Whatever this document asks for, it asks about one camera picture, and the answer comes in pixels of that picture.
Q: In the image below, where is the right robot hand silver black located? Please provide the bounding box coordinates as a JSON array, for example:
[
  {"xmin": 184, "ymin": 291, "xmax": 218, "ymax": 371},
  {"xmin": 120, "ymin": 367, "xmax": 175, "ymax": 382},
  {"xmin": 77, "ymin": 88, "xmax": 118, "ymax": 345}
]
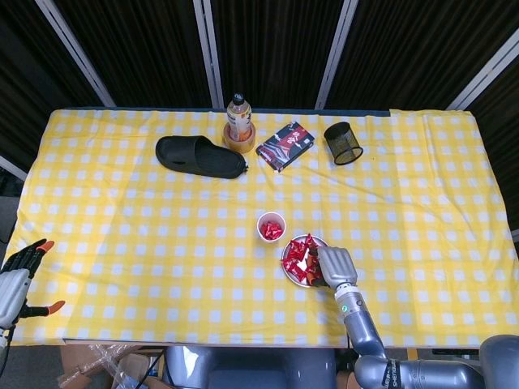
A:
[{"xmin": 307, "ymin": 246, "xmax": 358, "ymax": 290}]

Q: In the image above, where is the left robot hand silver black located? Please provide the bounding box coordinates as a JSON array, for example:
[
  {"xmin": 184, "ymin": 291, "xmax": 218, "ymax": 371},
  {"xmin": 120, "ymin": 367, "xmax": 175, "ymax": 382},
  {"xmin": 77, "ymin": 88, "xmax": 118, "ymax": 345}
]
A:
[{"xmin": 0, "ymin": 238, "xmax": 66, "ymax": 329}]

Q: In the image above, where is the white paper cup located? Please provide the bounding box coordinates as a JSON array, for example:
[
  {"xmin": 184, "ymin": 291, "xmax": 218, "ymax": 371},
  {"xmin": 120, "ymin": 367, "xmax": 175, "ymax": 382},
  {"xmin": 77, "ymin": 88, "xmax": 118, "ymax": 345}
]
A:
[{"xmin": 256, "ymin": 210, "xmax": 287, "ymax": 243}]

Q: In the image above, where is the round metal plate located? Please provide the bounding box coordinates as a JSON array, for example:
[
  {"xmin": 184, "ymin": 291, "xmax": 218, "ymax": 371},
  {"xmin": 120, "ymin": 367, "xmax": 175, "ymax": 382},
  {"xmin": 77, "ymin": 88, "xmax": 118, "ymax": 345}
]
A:
[{"xmin": 282, "ymin": 234, "xmax": 330, "ymax": 289}]

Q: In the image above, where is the brown cardboard box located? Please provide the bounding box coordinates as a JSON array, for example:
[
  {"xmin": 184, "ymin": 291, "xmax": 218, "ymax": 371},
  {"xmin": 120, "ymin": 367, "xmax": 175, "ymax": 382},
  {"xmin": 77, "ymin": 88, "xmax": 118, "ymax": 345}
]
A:
[{"xmin": 56, "ymin": 344, "xmax": 165, "ymax": 389}]

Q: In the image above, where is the clear plastic wrap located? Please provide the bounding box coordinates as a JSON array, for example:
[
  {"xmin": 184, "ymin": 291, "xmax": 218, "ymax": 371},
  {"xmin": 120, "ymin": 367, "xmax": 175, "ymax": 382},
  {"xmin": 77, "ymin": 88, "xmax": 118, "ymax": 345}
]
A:
[{"xmin": 79, "ymin": 344, "xmax": 141, "ymax": 389}]

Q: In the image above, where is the black mesh pen holder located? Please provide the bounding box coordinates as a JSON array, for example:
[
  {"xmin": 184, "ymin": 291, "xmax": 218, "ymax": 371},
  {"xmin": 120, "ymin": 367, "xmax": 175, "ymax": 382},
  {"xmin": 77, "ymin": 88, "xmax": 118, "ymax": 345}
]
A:
[{"xmin": 323, "ymin": 122, "xmax": 364, "ymax": 166}]

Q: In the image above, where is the grey robot torso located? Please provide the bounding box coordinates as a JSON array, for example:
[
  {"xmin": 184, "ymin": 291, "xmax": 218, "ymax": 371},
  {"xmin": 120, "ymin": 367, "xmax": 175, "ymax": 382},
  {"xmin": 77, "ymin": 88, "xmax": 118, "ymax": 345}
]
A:
[{"xmin": 163, "ymin": 346, "xmax": 337, "ymax": 389}]

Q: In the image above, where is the black red snack packet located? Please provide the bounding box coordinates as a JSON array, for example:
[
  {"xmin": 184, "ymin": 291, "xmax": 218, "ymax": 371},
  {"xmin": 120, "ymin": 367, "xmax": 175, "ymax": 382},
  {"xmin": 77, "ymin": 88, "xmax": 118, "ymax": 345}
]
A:
[{"xmin": 255, "ymin": 121, "xmax": 316, "ymax": 174}]

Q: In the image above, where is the brown packing tape roll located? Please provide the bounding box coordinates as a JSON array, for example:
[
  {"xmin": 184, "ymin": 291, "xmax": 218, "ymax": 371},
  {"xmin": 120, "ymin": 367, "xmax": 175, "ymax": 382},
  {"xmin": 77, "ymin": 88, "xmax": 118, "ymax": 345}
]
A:
[{"xmin": 222, "ymin": 122, "xmax": 258, "ymax": 154}]

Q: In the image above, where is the yellow white checkered tablecloth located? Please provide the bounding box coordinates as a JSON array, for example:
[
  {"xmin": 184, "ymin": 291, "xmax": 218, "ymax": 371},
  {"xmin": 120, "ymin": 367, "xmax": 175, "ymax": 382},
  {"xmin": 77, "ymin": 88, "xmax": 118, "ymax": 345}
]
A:
[{"xmin": 2, "ymin": 107, "xmax": 514, "ymax": 348}]

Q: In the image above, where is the black rubber slipper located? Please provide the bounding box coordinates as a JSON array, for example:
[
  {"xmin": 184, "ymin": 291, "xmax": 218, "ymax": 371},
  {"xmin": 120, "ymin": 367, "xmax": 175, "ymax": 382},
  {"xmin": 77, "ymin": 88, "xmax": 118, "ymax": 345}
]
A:
[{"xmin": 155, "ymin": 135, "xmax": 248, "ymax": 180}]

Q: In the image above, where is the orange drink plastic bottle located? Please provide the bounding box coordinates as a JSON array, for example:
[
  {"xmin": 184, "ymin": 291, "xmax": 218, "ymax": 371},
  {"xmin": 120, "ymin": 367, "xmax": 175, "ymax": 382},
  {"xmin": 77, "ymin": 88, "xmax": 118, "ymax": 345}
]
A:
[{"xmin": 225, "ymin": 92, "xmax": 253, "ymax": 143}]

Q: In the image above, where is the black corrugated partition panel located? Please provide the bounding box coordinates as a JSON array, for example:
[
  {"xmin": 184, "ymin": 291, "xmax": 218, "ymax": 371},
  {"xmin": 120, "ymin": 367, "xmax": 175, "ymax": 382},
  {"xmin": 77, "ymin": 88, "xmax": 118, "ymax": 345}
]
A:
[
  {"xmin": 210, "ymin": 0, "xmax": 345, "ymax": 109},
  {"xmin": 465, "ymin": 68, "xmax": 519, "ymax": 240},
  {"xmin": 326, "ymin": 0, "xmax": 519, "ymax": 110},
  {"xmin": 52, "ymin": 0, "xmax": 216, "ymax": 109},
  {"xmin": 0, "ymin": 0, "xmax": 102, "ymax": 163}
]

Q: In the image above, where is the aluminium frame post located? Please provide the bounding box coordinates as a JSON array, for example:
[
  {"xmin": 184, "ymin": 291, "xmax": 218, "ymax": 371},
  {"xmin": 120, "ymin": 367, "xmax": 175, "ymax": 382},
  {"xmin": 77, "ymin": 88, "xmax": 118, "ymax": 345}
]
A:
[
  {"xmin": 0, "ymin": 155, "xmax": 28, "ymax": 182},
  {"xmin": 315, "ymin": 0, "xmax": 360, "ymax": 109},
  {"xmin": 34, "ymin": 0, "xmax": 118, "ymax": 108},
  {"xmin": 447, "ymin": 38, "xmax": 519, "ymax": 111},
  {"xmin": 193, "ymin": 0, "xmax": 225, "ymax": 109}
]

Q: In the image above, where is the black floor cable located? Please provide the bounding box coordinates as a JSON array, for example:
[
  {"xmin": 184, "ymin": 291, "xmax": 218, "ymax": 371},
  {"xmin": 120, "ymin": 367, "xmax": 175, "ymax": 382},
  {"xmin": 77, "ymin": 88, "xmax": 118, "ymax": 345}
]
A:
[{"xmin": 137, "ymin": 348, "xmax": 167, "ymax": 386}]

